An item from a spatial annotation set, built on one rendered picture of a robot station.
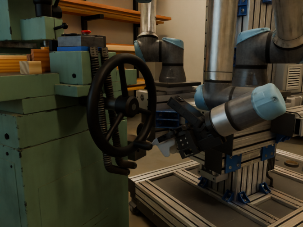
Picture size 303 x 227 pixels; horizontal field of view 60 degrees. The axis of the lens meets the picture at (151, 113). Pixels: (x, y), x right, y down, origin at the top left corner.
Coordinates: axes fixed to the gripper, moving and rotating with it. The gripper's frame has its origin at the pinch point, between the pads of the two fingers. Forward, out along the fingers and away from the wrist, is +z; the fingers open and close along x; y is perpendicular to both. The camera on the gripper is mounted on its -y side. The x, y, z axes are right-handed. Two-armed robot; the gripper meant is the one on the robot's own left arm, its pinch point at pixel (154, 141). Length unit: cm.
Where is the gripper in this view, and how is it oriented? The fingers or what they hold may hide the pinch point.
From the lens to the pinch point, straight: 76.7
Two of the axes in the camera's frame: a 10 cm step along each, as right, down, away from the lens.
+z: -7.3, 3.8, 5.7
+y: 3.9, 9.1, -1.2
